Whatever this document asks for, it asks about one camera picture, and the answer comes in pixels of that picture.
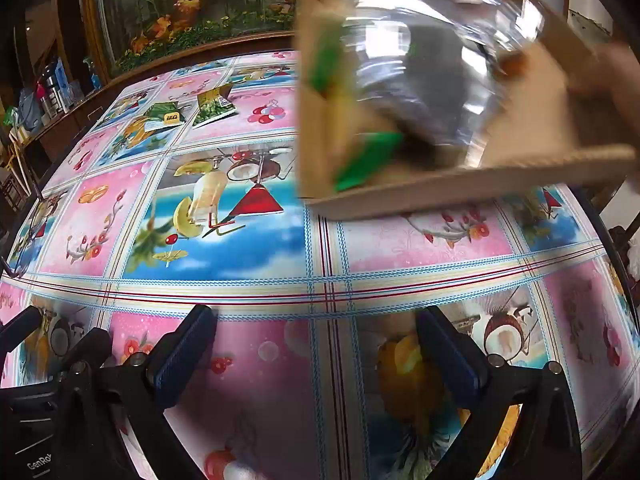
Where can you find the brown cardboard box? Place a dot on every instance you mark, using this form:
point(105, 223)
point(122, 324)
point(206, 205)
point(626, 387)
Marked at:
point(545, 105)

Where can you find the printed plastic tablecloth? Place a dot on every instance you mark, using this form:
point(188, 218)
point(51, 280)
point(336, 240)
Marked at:
point(250, 270)

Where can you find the clear plastic bag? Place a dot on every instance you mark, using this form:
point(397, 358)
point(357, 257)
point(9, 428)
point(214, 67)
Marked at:
point(30, 110)

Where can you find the steel thermos flask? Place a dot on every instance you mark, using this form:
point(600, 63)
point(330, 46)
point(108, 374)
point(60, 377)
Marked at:
point(50, 92)

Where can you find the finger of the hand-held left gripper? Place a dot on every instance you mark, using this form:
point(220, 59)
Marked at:
point(22, 327)
point(87, 347)

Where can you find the blue spray bottle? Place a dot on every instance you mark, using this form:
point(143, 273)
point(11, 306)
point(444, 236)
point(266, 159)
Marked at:
point(92, 77)

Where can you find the green packet with yellow label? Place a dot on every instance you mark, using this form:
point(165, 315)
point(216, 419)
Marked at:
point(162, 112)

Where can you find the blue and white carton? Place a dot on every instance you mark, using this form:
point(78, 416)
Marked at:
point(61, 77)

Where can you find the bright green snack packet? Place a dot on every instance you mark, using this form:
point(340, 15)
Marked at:
point(325, 65)

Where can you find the gold and green snack packet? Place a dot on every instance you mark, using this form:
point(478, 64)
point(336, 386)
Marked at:
point(212, 107)

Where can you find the clear plastic packet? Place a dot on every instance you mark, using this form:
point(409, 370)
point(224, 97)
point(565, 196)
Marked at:
point(435, 60)

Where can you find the green plastic bag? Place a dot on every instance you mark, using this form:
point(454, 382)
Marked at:
point(10, 116)

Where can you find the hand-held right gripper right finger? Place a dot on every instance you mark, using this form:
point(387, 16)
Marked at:
point(447, 365)

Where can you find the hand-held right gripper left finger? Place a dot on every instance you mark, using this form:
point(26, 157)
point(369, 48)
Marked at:
point(182, 360)

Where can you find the bamboo and flower glass panel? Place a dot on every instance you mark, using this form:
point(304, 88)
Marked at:
point(200, 0)

